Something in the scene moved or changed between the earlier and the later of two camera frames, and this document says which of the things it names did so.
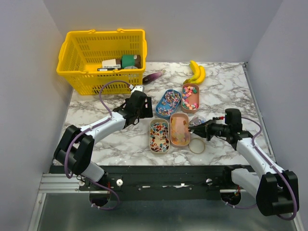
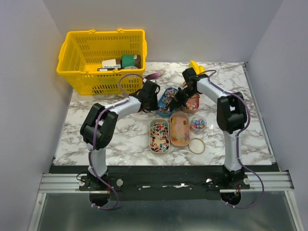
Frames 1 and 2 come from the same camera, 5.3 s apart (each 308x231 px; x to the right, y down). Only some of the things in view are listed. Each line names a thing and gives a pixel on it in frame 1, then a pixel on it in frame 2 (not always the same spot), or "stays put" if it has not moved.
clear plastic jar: [196, 121] stays put
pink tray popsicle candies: [180, 134] stays put
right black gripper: [204, 130] to [179, 100]
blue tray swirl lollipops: [168, 103] stays put
